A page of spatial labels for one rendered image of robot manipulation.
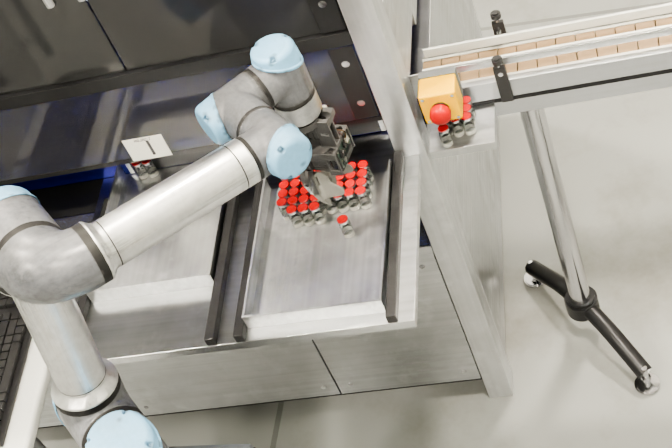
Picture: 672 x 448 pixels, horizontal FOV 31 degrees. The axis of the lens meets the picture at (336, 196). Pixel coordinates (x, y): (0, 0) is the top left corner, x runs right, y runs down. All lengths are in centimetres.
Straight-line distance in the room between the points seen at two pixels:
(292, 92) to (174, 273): 58
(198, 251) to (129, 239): 65
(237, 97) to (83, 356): 49
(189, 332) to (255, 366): 74
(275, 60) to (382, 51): 34
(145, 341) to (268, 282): 25
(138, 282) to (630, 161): 159
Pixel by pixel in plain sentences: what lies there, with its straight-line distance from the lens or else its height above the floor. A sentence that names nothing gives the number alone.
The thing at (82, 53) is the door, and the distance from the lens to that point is 232.
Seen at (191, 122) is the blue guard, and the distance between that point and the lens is 238.
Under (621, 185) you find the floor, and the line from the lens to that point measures 342.
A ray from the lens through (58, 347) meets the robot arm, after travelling 198.
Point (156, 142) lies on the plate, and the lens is 243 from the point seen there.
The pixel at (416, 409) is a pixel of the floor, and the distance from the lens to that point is 310.
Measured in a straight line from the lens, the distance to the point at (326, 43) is 220.
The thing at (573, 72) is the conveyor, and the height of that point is 92.
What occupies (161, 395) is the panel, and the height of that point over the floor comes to 17.
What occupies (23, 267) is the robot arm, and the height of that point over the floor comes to 141.
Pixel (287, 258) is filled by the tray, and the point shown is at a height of 88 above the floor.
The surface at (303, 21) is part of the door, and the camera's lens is 218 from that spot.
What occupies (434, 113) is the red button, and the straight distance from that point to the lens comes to 226.
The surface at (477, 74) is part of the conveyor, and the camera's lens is 243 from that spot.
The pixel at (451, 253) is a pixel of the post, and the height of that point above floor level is 57.
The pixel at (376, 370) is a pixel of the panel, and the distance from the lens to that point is 298.
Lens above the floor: 253
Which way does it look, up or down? 44 degrees down
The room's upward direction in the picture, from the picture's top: 24 degrees counter-clockwise
